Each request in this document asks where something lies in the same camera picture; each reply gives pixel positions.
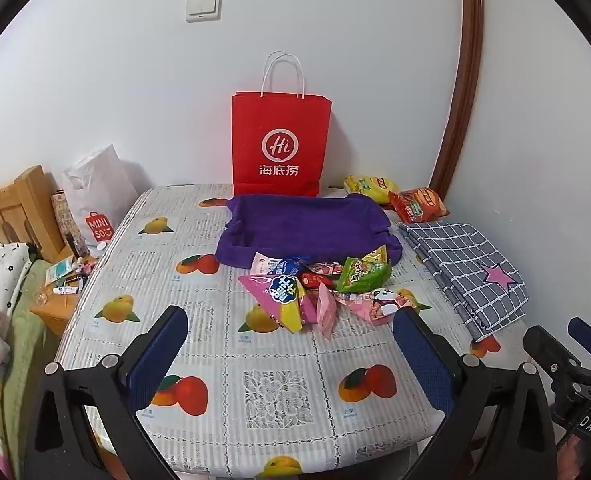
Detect grey checked cloth pink star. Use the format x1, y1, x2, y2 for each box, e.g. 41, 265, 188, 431
398, 220, 530, 343

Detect fruit print tablecloth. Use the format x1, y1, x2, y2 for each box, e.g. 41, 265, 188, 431
55, 182, 531, 478

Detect green snack packet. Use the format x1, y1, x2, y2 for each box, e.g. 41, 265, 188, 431
335, 255, 392, 293

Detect brown wooden door frame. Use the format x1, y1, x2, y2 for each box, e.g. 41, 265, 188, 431
430, 0, 485, 196

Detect wooden nightstand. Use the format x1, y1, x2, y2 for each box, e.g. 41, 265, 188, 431
29, 255, 98, 336

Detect purple cloth tray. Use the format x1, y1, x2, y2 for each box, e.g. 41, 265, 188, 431
215, 192, 403, 268

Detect green blanket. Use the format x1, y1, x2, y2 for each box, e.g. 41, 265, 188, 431
0, 260, 61, 461

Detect white floral pillow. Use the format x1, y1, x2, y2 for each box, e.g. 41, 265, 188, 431
0, 241, 33, 311

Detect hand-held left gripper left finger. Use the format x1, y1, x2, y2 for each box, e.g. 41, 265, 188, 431
22, 305, 191, 480

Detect pink yellow snack packet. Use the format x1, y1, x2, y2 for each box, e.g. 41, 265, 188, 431
238, 272, 309, 333

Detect yellow chip bag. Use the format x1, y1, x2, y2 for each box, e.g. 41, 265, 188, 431
344, 174, 399, 205

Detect blue snack packet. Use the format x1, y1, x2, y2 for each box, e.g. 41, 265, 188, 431
280, 256, 312, 276

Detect white snack packet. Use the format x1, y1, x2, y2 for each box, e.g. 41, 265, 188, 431
252, 251, 286, 276

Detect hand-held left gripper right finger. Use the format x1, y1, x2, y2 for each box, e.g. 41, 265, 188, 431
393, 306, 559, 480

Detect pink panda snack packet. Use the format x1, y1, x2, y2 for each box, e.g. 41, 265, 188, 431
338, 287, 411, 327

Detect small pink snack packet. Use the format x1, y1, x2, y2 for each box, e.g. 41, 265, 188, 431
315, 282, 342, 338

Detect red chip bag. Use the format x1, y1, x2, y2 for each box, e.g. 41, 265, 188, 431
388, 187, 450, 224

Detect teal small box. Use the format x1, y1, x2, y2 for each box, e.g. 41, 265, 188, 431
45, 255, 76, 286

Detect patterned paper bag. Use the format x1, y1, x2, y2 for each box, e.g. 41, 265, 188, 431
50, 189, 91, 258

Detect white wall light switch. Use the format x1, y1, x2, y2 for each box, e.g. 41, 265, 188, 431
185, 0, 222, 23

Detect red snack packet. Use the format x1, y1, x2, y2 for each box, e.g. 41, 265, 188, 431
298, 271, 333, 293

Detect strawberry print snack packet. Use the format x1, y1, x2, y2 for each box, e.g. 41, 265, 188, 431
310, 261, 347, 278

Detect red paper shopping bag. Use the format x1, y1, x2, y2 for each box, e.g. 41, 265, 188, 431
232, 51, 333, 198

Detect white plastic shopping bag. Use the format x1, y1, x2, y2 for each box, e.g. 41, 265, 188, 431
60, 144, 140, 256

